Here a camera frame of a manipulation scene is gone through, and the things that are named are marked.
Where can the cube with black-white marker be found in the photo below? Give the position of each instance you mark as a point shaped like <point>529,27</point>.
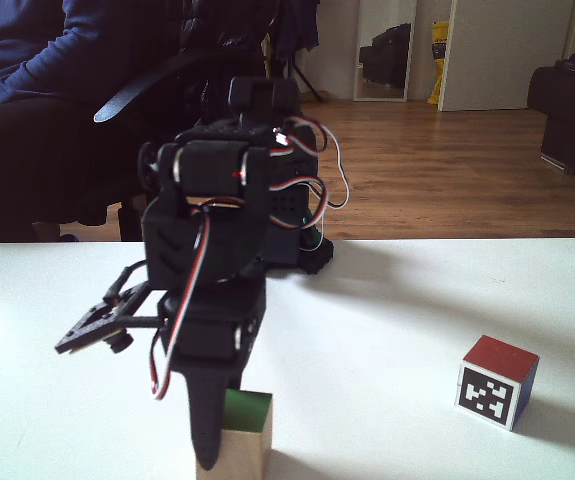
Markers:
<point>497,360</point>

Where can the black gripper camera mount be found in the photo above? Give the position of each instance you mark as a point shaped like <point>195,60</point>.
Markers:
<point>92,325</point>

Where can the black sofa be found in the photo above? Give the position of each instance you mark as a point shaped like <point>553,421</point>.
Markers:
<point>572,110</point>

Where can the wooden cube with green face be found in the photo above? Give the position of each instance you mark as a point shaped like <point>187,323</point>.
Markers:
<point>247,450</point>

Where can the person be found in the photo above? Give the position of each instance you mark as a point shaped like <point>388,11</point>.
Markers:
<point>17,150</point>

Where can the white framed mirror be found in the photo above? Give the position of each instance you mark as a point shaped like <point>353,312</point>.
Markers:
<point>384,60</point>

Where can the rack with dark clothes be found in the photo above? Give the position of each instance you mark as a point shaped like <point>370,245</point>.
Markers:
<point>302,25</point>

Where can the white cabinet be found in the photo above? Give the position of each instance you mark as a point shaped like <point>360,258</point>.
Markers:
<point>507,50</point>

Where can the yellow bag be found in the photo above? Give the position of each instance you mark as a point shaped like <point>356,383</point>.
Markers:
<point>439,60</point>

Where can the green clamp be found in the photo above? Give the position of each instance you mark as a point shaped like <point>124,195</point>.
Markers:
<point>312,235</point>

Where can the black office chair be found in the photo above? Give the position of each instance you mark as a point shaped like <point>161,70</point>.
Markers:
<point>132,95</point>

